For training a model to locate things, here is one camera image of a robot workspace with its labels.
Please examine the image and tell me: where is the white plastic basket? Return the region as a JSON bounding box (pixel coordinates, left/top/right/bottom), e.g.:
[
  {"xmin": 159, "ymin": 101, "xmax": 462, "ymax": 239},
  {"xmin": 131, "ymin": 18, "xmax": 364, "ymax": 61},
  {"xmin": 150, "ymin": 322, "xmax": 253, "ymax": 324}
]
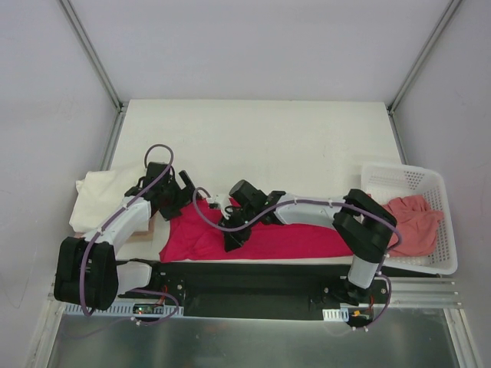
[{"xmin": 361, "ymin": 163, "xmax": 458, "ymax": 275}]

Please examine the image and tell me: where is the left white cable duct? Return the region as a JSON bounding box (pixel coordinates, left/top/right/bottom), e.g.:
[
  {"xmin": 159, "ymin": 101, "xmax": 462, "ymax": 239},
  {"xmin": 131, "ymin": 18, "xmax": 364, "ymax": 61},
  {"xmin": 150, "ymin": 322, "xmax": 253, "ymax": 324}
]
[{"xmin": 63, "ymin": 301, "xmax": 184, "ymax": 318}]

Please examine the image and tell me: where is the salmon pink t-shirt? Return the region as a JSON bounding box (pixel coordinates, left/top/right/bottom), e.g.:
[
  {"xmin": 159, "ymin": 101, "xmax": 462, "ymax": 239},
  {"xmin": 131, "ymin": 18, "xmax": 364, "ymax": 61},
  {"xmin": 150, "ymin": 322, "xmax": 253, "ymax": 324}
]
[{"xmin": 382, "ymin": 195, "xmax": 444, "ymax": 258}]

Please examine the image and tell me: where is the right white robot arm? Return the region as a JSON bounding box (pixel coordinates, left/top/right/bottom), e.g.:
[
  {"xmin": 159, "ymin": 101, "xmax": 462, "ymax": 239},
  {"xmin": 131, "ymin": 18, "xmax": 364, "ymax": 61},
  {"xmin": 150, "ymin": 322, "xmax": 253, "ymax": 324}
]
[{"xmin": 209, "ymin": 179, "xmax": 397, "ymax": 303}]

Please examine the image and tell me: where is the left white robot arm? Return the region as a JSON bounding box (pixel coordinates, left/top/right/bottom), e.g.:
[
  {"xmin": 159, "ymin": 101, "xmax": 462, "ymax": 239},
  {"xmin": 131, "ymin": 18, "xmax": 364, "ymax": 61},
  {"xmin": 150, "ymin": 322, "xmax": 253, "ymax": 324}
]
[{"xmin": 54, "ymin": 162, "xmax": 196, "ymax": 313}]

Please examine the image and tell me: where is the right aluminium frame post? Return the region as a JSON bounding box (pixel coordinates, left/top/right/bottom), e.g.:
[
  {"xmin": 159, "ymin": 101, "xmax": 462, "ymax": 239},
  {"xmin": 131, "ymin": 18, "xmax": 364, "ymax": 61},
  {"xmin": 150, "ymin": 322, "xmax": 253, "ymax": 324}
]
[{"xmin": 386, "ymin": 0, "xmax": 465, "ymax": 114}]

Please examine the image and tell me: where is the left aluminium frame post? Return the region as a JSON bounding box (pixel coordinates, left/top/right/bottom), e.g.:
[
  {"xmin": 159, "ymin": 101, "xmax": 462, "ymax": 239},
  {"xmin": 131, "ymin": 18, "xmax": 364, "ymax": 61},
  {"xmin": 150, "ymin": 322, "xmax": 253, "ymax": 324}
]
[{"xmin": 57, "ymin": 0, "xmax": 124, "ymax": 113}]

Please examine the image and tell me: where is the white cable duct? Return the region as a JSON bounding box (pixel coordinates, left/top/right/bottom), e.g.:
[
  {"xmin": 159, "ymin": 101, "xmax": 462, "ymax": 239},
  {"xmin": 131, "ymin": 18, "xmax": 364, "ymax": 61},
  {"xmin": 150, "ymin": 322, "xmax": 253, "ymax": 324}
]
[
  {"xmin": 322, "ymin": 307, "xmax": 350, "ymax": 323},
  {"xmin": 63, "ymin": 301, "xmax": 184, "ymax": 318}
]

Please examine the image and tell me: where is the aluminium frame post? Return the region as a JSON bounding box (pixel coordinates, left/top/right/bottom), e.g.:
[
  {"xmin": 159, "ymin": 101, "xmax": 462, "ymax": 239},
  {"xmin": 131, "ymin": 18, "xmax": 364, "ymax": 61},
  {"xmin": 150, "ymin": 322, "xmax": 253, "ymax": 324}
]
[
  {"xmin": 57, "ymin": 0, "xmax": 124, "ymax": 113},
  {"xmin": 386, "ymin": 0, "xmax": 465, "ymax": 114}
]

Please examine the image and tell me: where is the right white cable duct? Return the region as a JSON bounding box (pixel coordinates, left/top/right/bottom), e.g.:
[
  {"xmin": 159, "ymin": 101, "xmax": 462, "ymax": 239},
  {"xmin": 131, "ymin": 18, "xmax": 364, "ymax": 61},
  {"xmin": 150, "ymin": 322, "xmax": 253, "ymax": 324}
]
[{"xmin": 322, "ymin": 307, "xmax": 350, "ymax": 323}]

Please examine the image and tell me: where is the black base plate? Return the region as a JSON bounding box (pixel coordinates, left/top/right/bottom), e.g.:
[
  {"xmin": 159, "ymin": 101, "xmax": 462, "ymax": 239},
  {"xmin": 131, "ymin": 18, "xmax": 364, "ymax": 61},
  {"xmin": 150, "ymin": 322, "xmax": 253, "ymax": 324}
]
[{"xmin": 124, "ymin": 261, "xmax": 388, "ymax": 320}]

